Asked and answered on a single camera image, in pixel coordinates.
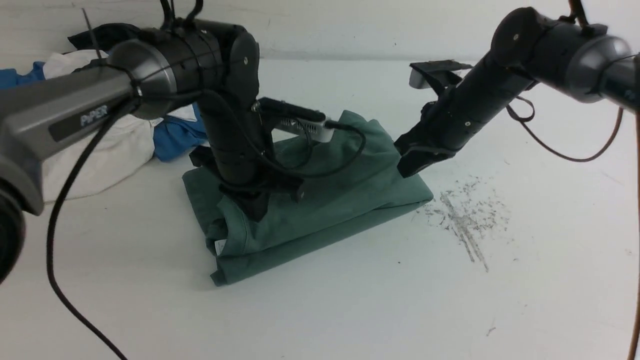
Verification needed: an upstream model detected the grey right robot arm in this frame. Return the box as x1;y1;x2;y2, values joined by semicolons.
394;0;639;178

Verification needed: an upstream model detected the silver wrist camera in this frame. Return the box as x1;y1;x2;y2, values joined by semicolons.
251;97;334;143
408;60;473;96

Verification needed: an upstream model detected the green long-sleeve top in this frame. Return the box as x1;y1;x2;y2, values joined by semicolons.
182;111;434;286

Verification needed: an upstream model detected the blue cloth garment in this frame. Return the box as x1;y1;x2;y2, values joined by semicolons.
0;60;207;163

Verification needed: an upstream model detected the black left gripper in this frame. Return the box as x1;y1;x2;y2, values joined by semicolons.
189;89;306;223

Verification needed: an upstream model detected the white cloth garment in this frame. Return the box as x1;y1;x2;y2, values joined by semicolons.
42;50;163;203

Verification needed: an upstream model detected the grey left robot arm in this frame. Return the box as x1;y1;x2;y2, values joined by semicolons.
1;16;326;280

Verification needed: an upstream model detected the black left camera cable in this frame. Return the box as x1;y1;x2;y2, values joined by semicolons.
200;90;367;180

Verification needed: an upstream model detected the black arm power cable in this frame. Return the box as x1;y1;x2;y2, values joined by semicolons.
46;97;128;360

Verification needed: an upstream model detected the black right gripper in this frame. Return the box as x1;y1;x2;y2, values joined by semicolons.
395;54;534;179

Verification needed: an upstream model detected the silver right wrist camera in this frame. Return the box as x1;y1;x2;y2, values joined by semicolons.
408;60;473;96

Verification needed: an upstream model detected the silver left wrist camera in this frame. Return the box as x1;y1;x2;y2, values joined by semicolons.
251;97;334;143

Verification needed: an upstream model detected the black cloth garment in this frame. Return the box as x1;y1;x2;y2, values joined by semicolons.
67;23;141;52

